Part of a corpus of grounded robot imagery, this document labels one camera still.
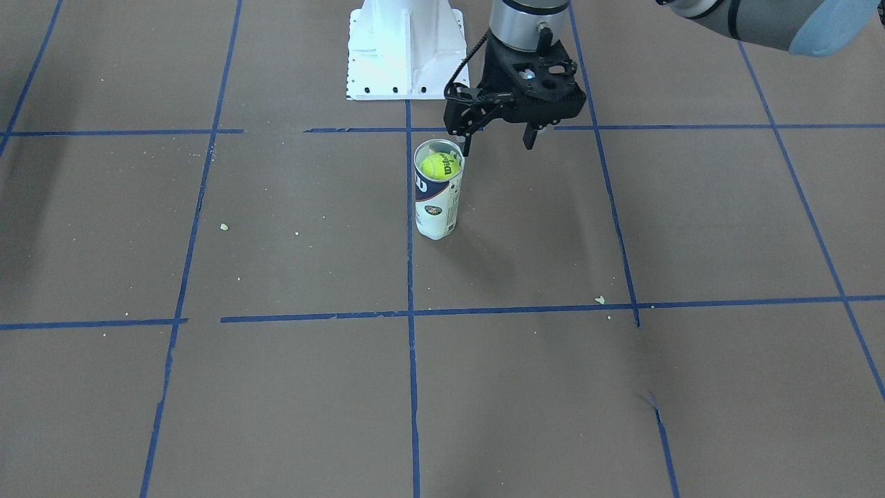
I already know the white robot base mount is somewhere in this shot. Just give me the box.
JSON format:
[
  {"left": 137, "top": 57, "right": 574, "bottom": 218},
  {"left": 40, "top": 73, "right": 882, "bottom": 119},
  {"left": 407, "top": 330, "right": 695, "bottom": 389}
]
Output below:
[{"left": 346, "top": 1, "right": 467, "bottom": 101}]

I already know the clear tennis ball can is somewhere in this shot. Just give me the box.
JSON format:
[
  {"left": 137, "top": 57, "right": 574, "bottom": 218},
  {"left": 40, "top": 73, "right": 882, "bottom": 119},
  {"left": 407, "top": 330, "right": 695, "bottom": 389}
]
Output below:
[{"left": 413, "top": 139, "right": 465, "bottom": 240}]

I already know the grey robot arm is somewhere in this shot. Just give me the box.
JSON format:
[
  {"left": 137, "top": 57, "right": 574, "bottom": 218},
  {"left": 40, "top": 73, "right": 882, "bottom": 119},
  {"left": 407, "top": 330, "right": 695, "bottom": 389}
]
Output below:
[{"left": 443, "top": 1, "right": 883, "bottom": 154}]

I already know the yellow Wilson tennis ball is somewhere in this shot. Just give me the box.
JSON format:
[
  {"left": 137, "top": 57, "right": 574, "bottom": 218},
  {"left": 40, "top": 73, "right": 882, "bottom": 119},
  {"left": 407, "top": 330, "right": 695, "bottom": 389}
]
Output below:
[{"left": 418, "top": 152, "right": 462, "bottom": 182}]

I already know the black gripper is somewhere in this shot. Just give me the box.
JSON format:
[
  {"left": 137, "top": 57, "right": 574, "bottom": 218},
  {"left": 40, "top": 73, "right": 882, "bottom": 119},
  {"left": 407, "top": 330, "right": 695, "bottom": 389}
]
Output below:
[{"left": 460, "top": 40, "right": 587, "bottom": 158}]

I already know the black braided cable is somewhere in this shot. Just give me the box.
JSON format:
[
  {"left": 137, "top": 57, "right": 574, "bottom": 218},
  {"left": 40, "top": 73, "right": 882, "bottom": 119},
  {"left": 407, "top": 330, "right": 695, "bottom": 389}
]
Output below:
[{"left": 447, "top": 30, "right": 490, "bottom": 98}]

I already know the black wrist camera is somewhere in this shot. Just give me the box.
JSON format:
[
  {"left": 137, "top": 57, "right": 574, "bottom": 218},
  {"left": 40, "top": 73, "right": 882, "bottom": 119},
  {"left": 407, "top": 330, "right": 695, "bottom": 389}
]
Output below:
[{"left": 443, "top": 82, "right": 496, "bottom": 138}]

